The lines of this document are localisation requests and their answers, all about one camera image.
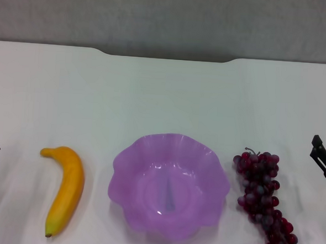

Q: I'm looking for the dark red grape bunch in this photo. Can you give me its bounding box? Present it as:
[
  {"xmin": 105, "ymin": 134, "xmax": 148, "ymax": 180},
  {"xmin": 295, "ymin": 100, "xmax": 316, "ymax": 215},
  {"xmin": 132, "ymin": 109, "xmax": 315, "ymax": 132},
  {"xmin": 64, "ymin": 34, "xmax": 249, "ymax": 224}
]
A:
[{"xmin": 228, "ymin": 146, "xmax": 303, "ymax": 244}]

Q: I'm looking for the yellow banana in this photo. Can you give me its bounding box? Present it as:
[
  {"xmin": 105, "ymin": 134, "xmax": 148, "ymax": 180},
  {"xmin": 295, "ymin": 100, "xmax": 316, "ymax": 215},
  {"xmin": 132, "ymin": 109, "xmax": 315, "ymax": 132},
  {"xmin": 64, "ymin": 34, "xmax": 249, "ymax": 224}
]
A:
[{"xmin": 35, "ymin": 145, "xmax": 88, "ymax": 240}]

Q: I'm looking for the purple wavy plastic bowl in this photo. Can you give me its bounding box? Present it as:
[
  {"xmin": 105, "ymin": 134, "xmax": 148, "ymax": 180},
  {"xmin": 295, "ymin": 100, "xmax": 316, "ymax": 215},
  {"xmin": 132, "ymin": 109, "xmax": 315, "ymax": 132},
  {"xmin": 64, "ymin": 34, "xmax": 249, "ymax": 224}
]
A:
[{"xmin": 105, "ymin": 129, "xmax": 234, "ymax": 244}]

